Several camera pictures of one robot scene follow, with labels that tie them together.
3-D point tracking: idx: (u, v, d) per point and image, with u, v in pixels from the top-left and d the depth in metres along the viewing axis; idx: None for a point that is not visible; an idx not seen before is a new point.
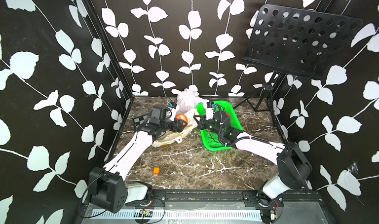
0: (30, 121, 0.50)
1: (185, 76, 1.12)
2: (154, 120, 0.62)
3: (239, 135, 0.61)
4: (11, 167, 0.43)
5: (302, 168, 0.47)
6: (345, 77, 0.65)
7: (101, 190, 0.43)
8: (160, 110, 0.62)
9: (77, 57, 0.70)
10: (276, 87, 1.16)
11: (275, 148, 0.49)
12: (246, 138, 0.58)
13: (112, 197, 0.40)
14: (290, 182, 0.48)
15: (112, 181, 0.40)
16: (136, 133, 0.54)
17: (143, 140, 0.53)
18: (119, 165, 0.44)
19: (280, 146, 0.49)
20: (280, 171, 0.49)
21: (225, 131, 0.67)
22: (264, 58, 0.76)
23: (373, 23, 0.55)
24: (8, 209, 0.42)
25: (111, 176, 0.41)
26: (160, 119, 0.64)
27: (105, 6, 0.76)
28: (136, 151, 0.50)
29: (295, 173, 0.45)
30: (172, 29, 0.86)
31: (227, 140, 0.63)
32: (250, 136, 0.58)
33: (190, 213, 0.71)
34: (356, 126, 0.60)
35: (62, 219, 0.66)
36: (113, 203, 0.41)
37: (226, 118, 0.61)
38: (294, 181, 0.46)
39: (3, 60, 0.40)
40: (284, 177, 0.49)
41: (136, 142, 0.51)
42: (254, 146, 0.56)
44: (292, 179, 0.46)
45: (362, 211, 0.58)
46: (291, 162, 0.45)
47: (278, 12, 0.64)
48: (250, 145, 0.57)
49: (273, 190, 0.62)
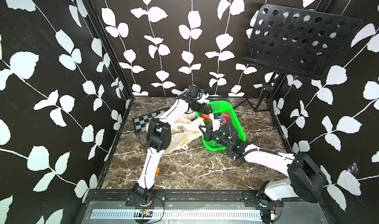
0: (30, 121, 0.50)
1: (185, 76, 1.12)
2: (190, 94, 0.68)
3: (246, 148, 0.60)
4: (11, 167, 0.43)
5: (315, 178, 0.45)
6: (345, 77, 0.65)
7: (155, 134, 0.63)
8: (195, 88, 0.79)
9: (77, 56, 0.70)
10: (276, 87, 1.16)
11: (284, 159, 0.48)
12: (253, 151, 0.58)
13: (164, 137, 0.60)
14: (305, 194, 0.46)
15: (164, 127, 0.59)
16: (178, 98, 0.72)
17: (182, 107, 0.69)
18: (168, 118, 0.62)
19: (289, 157, 0.48)
20: (292, 184, 0.47)
21: (233, 145, 0.67)
22: (265, 58, 0.76)
23: (374, 23, 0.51)
24: (8, 209, 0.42)
25: (163, 124, 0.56)
26: (194, 95, 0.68)
27: (105, 6, 0.76)
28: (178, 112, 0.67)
29: (308, 185, 0.43)
30: (172, 29, 0.86)
31: (236, 154, 0.63)
32: (258, 148, 0.57)
33: (190, 213, 0.71)
34: (357, 126, 0.60)
35: (62, 219, 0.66)
36: (164, 142, 0.60)
37: (234, 131, 0.61)
38: (309, 193, 0.44)
39: (3, 60, 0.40)
40: (298, 190, 0.47)
41: (178, 105, 0.68)
42: (263, 158, 0.55)
44: (306, 191, 0.45)
45: (362, 211, 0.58)
46: (302, 172, 0.44)
47: (278, 12, 0.64)
48: (259, 158, 0.57)
49: (275, 192, 0.61)
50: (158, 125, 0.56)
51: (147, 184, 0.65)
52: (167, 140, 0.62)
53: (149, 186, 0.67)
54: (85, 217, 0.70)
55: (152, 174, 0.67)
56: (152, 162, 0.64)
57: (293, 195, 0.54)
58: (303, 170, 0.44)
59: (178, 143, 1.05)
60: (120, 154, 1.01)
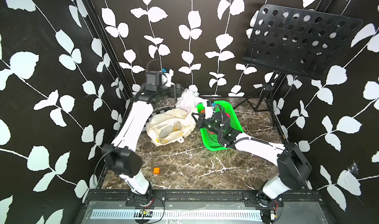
0: (30, 121, 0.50)
1: (185, 76, 1.12)
2: (151, 87, 0.59)
3: (238, 136, 0.61)
4: (11, 167, 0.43)
5: (303, 168, 0.47)
6: (345, 77, 0.65)
7: None
8: (154, 75, 0.57)
9: (77, 56, 0.70)
10: (276, 87, 1.16)
11: (274, 148, 0.49)
12: (244, 139, 0.58)
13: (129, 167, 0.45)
14: (291, 183, 0.48)
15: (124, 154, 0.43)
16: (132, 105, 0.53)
17: (142, 113, 0.51)
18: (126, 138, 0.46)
19: (280, 147, 0.49)
20: (280, 172, 0.49)
21: (224, 133, 0.67)
22: (265, 58, 0.76)
23: (373, 23, 0.55)
24: (8, 209, 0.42)
25: (123, 149, 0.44)
26: (156, 86, 0.59)
27: (105, 6, 0.76)
28: (139, 122, 0.50)
29: (295, 173, 0.44)
30: (172, 29, 0.86)
31: (227, 141, 0.63)
32: (249, 137, 0.58)
33: (190, 213, 0.71)
34: (357, 126, 0.60)
35: (61, 219, 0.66)
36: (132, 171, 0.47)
37: (226, 119, 0.60)
38: (295, 182, 0.46)
39: (3, 60, 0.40)
40: (284, 178, 0.49)
41: (136, 115, 0.50)
42: (254, 148, 0.56)
44: (292, 179, 0.46)
45: (362, 211, 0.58)
46: (291, 162, 0.45)
47: (278, 12, 0.64)
48: (249, 147, 0.57)
49: (272, 190, 0.62)
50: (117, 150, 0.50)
51: (141, 191, 0.63)
52: (135, 166, 0.48)
53: (144, 191, 0.64)
54: (85, 217, 0.70)
55: (138, 186, 0.60)
56: (132, 182, 0.56)
57: (288, 190, 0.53)
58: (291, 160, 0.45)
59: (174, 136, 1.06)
60: None
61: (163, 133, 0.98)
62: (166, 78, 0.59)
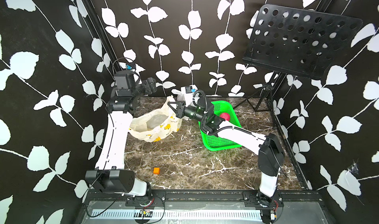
0: (30, 121, 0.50)
1: (185, 76, 1.12)
2: (123, 92, 0.52)
3: (221, 125, 0.60)
4: (11, 167, 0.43)
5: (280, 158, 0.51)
6: (345, 77, 0.65)
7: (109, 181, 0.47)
8: (125, 77, 0.49)
9: (77, 56, 0.70)
10: (276, 87, 1.16)
11: (256, 138, 0.51)
12: (228, 128, 0.58)
13: (122, 186, 0.42)
14: (268, 170, 0.52)
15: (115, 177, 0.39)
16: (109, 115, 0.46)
17: (123, 123, 0.46)
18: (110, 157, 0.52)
19: (261, 137, 0.51)
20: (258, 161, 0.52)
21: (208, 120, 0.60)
22: (265, 58, 0.76)
23: (373, 23, 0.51)
24: (8, 209, 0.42)
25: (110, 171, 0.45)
26: (129, 88, 0.51)
27: (104, 5, 0.76)
28: (120, 134, 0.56)
29: (274, 162, 0.48)
30: (172, 29, 0.86)
31: (209, 129, 0.62)
32: (233, 127, 0.57)
33: (190, 213, 0.71)
34: (357, 126, 0.60)
35: (62, 219, 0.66)
36: (126, 188, 0.43)
37: (210, 106, 0.58)
38: (272, 169, 0.50)
39: (3, 60, 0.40)
40: (263, 167, 0.52)
41: (117, 127, 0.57)
42: (237, 137, 0.56)
44: (270, 167, 0.50)
45: (362, 211, 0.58)
46: (270, 152, 0.48)
47: (278, 12, 0.64)
48: (232, 135, 0.58)
49: (266, 187, 0.63)
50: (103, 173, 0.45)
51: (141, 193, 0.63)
52: (127, 180, 0.44)
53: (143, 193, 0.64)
54: (85, 217, 0.70)
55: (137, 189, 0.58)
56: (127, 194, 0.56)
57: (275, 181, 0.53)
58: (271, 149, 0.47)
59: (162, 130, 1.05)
60: None
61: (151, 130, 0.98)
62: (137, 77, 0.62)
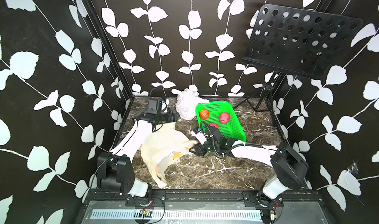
0: (30, 121, 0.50)
1: (185, 76, 1.12)
2: (152, 110, 0.66)
3: (234, 143, 0.62)
4: (11, 167, 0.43)
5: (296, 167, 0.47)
6: (345, 77, 0.65)
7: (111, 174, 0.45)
8: (156, 100, 0.66)
9: (77, 57, 0.70)
10: (276, 87, 1.16)
11: (268, 150, 0.50)
12: (240, 146, 0.60)
13: (122, 179, 0.43)
14: (290, 184, 0.48)
15: (121, 164, 0.42)
16: (136, 121, 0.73)
17: (144, 129, 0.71)
18: (125, 148, 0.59)
19: (273, 148, 0.50)
20: (277, 173, 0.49)
21: (220, 143, 0.69)
22: (265, 58, 0.76)
23: (373, 23, 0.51)
24: (8, 209, 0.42)
25: (121, 158, 0.43)
26: (156, 109, 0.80)
27: (105, 6, 0.76)
28: (139, 135, 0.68)
29: (290, 174, 0.45)
30: (172, 30, 0.86)
31: (223, 151, 0.66)
32: (244, 143, 0.59)
33: (190, 213, 0.71)
34: (357, 126, 0.60)
35: (61, 219, 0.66)
36: (124, 184, 0.43)
37: (214, 130, 0.66)
38: (293, 182, 0.46)
39: (3, 60, 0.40)
40: (283, 180, 0.49)
41: (138, 129, 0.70)
42: (249, 152, 0.57)
44: (289, 180, 0.47)
45: (362, 211, 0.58)
46: (284, 162, 0.46)
47: (278, 12, 0.64)
48: (246, 151, 0.58)
49: (272, 190, 0.62)
50: (111, 161, 0.47)
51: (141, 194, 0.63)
52: (127, 181, 0.44)
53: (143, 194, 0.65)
54: (85, 217, 0.70)
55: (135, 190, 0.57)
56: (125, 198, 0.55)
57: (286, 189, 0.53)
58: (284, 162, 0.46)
59: (170, 158, 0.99)
60: None
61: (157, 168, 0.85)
62: (163, 104, 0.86)
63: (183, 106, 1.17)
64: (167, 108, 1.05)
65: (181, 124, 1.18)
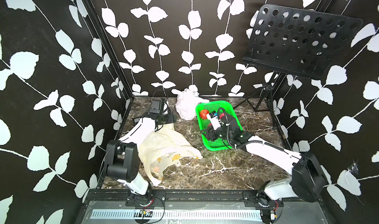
0: (30, 121, 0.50)
1: (185, 76, 1.12)
2: (154, 110, 0.71)
3: (250, 139, 0.59)
4: (11, 167, 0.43)
5: (317, 181, 0.44)
6: (345, 77, 0.65)
7: (117, 163, 0.48)
8: (158, 101, 0.71)
9: (77, 57, 0.70)
10: (276, 87, 1.16)
11: (289, 156, 0.47)
12: (258, 142, 0.56)
13: (129, 164, 0.46)
14: (303, 195, 0.46)
15: (129, 149, 0.46)
16: (142, 117, 0.63)
17: (148, 124, 0.60)
18: (131, 137, 0.50)
19: (296, 156, 0.46)
20: (293, 181, 0.47)
21: (235, 133, 0.66)
22: (265, 58, 0.76)
23: (373, 23, 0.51)
24: (8, 209, 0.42)
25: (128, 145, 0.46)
26: (159, 109, 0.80)
27: (105, 5, 0.76)
28: (144, 129, 0.57)
29: (310, 185, 0.43)
30: (173, 30, 0.86)
31: (237, 142, 0.61)
32: (263, 141, 0.56)
33: (190, 213, 0.71)
34: (357, 126, 0.60)
35: (61, 219, 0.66)
36: (131, 170, 0.46)
37: (231, 120, 0.62)
38: (309, 194, 0.44)
39: (3, 60, 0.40)
40: (297, 188, 0.47)
41: (143, 123, 0.59)
42: (266, 152, 0.53)
44: (305, 190, 0.44)
45: (362, 211, 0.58)
46: (309, 173, 0.43)
47: (278, 12, 0.64)
48: (262, 151, 0.55)
49: (273, 190, 0.62)
50: (119, 149, 0.50)
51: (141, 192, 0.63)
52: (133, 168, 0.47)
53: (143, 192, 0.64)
54: (85, 217, 0.70)
55: (138, 188, 0.60)
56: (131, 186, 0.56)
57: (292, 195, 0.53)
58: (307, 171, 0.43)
59: (169, 160, 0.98)
60: None
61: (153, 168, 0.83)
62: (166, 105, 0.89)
63: (183, 105, 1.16)
64: (168, 109, 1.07)
65: (181, 124, 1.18)
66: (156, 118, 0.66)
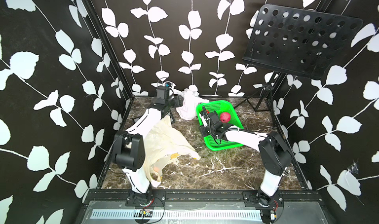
0: (30, 121, 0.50)
1: (185, 76, 1.12)
2: (160, 100, 0.71)
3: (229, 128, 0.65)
4: (11, 167, 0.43)
5: (284, 157, 0.50)
6: (345, 77, 0.65)
7: (125, 152, 0.50)
8: (164, 90, 0.69)
9: (77, 57, 0.70)
10: (276, 87, 1.16)
11: (258, 136, 0.54)
12: (233, 130, 0.64)
13: (135, 154, 0.48)
14: (271, 169, 0.52)
15: (135, 139, 0.48)
16: (148, 107, 0.64)
17: (154, 115, 0.61)
18: (137, 129, 0.52)
19: (263, 134, 0.53)
20: (262, 157, 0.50)
21: (216, 126, 0.73)
22: (265, 58, 0.76)
23: (374, 23, 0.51)
24: (8, 209, 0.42)
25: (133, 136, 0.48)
26: (165, 98, 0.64)
27: (104, 5, 0.76)
28: (150, 122, 0.58)
29: (275, 160, 0.48)
30: (173, 30, 0.86)
31: (217, 133, 0.70)
32: (238, 128, 0.63)
33: (190, 213, 0.71)
34: (357, 126, 0.60)
35: (61, 219, 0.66)
36: (137, 160, 0.49)
37: (212, 115, 0.72)
38: (274, 168, 0.50)
39: (3, 60, 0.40)
40: (266, 164, 0.53)
41: (149, 114, 0.60)
42: (242, 137, 0.60)
44: (272, 166, 0.51)
45: (362, 211, 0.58)
46: (271, 148, 0.49)
47: (278, 12, 0.64)
48: (238, 136, 0.62)
49: (268, 186, 0.63)
50: (127, 139, 0.52)
51: (141, 190, 0.64)
52: (140, 157, 0.51)
53: (144, 191, 0.65)
54: (85, 217, 0.70)
55: (141, 183, 0.61)
56: (134, 177, 0.57)
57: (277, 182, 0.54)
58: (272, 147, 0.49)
59: (168, 158, 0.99)
60: None
61: (151, 168, 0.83)
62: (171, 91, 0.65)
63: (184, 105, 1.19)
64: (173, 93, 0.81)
65: (181, 124, 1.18)
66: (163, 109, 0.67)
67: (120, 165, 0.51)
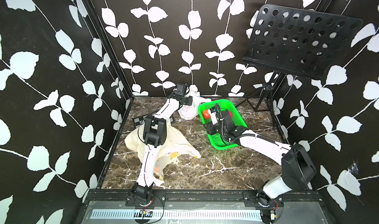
0: (30, 121, 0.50)
1: (185, 76, 1.12)
2: (178, 93, 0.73)
3: (245, 132, 0.60)
4: (11, 167, 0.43)
5: (306, 171, 0.46)
6: (345, 77, 0.65)
7: (152, 131, 0.66)
8: (183, 85, 0.84)
9: (77, 57, 0.70)
10: (276, 87, 1.16)
11: (280, 148, 0.49)
12: (250, 136, 0.58)
13: (160, 133, 0.63)
14: (292, 184, 0.47)
15: (161, 122, 0.62)
16: (169, 97, 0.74)
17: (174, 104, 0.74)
18: (162, 114, 0.66)
19: (286, 147, 0.48)
20: (283, 171, 0.48)
21: (230, 128, 0.68)
22: (265, 58, 0.76)
23: (374, 23, 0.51)
24: (8, 209, 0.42)
25: (159, 119, 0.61)
26: (182, 93, 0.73)
27: (105, 6, 0.76)
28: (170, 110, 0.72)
29: (299, 174, 0.44)
30: (173, 29, 0.86)
31: (231, 136, 0.64)
32: (255, 134, 0.57)
33: (190, 213, 0.71)
34: (357, 126, 0.60)
35: (61, 219, 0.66)
36: (161, 138, 0.64)
37: (226, 115, 0.65)
38: (297, 183, 0.46)
39: (3, 60, 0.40)
40: (286, 178, 0.49)
41: (170, 103, 0.73)
42: (258, 144, 0.55)
44: (295, 180, 0.46)
45: (362, 211, 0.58)
46: (296, 163, 0.45)
47: (278, 12, 0.64)
48: (254, 143, 0.57)
49: (273, 190, 0.61)
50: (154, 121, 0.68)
51: (147, 182, 0.66)
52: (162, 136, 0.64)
53: (149, 184, 0.67)
54: (85, 217, 0.70)
55: (151, 170, 0.68)
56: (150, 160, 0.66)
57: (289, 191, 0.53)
58: (296, 162, 0.45)
59: (168, 157, 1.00)
60: (120, 154, 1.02)
61: None
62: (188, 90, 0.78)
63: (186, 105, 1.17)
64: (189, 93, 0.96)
65: (181, 124, 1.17)
66: (180, 99, 0.80)
67: (146, 140, 0.65)
